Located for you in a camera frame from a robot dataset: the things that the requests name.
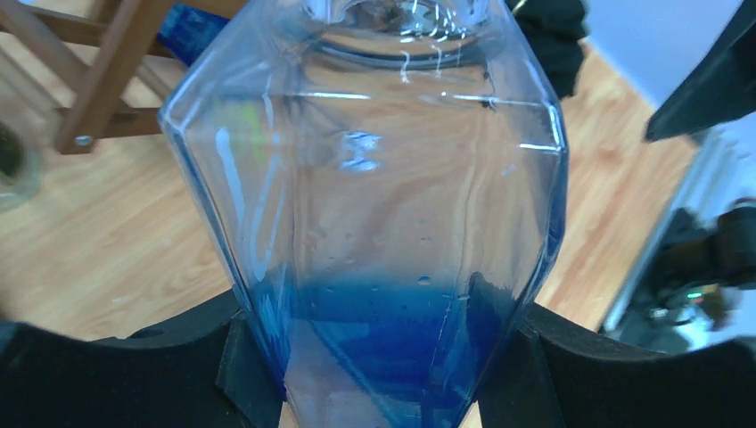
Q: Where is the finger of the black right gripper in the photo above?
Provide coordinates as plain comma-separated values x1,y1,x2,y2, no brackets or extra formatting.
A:
645,0,755,142

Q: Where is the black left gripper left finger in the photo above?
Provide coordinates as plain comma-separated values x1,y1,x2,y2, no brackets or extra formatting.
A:
1,292,284,427

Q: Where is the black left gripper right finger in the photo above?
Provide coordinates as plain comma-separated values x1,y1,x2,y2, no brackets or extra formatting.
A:
479,305,755,427

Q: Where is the blue labelled clear bottle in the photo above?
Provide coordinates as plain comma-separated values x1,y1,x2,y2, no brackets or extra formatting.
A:
159,1,569,427

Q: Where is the dark green wine bottle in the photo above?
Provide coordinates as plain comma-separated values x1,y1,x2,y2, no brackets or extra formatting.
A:
1,121,43,212

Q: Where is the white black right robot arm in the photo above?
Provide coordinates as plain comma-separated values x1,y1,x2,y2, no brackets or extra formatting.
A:
595,1,755,354

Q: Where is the clear bottle with blue label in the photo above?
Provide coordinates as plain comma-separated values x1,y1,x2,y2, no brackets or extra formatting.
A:
156,3,230,66

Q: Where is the brown wooden wine rack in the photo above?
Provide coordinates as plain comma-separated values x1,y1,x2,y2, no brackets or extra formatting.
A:
0,0,250,156

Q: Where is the black cloth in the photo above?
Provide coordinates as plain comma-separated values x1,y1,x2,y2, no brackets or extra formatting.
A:
506,0,588,99

